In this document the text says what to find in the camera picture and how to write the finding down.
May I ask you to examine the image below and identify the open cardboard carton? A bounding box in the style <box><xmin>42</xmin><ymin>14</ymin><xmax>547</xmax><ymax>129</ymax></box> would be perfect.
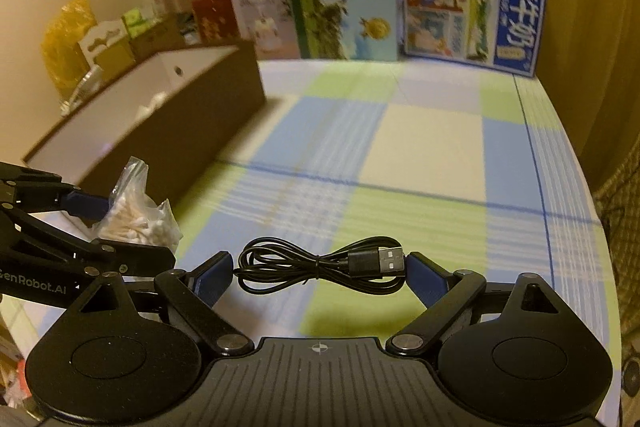
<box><xmin>126</xmin><ymin>13</ymin><xmax>202</xmax><ymax>58</ymax></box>

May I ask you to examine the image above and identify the black usb cable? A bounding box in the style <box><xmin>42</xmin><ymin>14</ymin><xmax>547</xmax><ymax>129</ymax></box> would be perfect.
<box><xmin>234</xmin><ymin>234</ymin><xmax>407</xmax><ymax>296</ymax></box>

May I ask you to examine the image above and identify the mustard yellow curtain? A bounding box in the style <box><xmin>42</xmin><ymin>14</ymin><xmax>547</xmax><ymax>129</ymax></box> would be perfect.
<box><xmin>517</xmin><ymin>0</ymin><xmax>640</xmax><ymax>200</ymax></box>

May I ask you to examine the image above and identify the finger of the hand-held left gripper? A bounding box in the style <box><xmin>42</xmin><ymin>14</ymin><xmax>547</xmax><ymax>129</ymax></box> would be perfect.
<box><xmin>0</xmin><ymin>206</ymin><xmax>177</xmax><ymax>279</ymax></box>
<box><xmin>0</xmin><ymin>161</ymin><xmax>109</xmax><ymax>224</ymax></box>

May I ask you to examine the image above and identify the chair with quilted cover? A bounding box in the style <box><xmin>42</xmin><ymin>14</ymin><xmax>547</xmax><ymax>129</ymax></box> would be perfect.
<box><xmin>591</xmin><ymin>146</ymin><xmax>640</xmax><ymax>360</ymax></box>

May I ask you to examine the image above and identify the blue milk carton box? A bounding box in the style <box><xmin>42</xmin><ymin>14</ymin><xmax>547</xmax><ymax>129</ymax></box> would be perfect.
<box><xmin>399</xmin><ymin>0</ymin><xmax>549</xmax><ymax>78</ymax></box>

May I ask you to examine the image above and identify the green tissue pack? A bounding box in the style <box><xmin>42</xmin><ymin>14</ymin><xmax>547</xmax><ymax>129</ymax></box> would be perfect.
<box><xmin>120</xmin><ymin>6</ymin><xmax>162</xmax><ymax>41</ymax></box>

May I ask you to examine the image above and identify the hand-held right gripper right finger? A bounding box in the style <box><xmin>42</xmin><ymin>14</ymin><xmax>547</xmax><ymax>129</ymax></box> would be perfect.
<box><xmin>387</xmin><ymin>252</ymin><xmax>577</xmax><ymax>356</ymax></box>

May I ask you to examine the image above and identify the white appliance box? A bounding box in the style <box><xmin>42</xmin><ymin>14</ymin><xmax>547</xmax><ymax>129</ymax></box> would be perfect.
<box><xmin>226</xmin><ymin>0</ymin><xmax>302</xmax><ymax>61</ymax></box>

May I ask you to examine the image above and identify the bag of cotton swabs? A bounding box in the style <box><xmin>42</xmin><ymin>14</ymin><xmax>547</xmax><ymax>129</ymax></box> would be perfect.
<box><xmin>94</xmin><ymin>155</ymin><xmax>184</xmax><ymax>254</ymax></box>

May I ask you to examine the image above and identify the red gift box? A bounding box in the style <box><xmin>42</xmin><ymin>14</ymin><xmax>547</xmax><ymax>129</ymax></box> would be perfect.
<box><xmin>190</xmin><ymin>0</ymin><xmax>242</xmax><ymax>46</ymax></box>

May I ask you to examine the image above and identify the white cutout cardboard flap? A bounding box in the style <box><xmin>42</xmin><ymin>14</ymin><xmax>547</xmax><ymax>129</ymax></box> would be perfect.
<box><xmin>79</xmin><ymin>20</ymin><xmax>129</xmax><ymax>68</ymax></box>

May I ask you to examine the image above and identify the yellow plastic bag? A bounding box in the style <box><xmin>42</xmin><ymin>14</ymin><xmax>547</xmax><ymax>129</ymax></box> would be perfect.
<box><xmin>40</xmin><ymin>0</ymin><xmax>99</xmax><ymax>101</ymax></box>

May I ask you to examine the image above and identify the brown cardboard box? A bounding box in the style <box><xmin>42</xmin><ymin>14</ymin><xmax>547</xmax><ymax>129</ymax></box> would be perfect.
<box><xmin>21</xmin><ymin>43</ymin><xmax>267</xmax><ymax>194</ymax></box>

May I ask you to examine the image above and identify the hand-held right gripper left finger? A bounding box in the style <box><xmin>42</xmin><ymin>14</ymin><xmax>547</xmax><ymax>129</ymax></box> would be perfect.
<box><xmin>59</xmin><ymin>252</ymin><xmax>254</xmax><ymax>355</ymax></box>

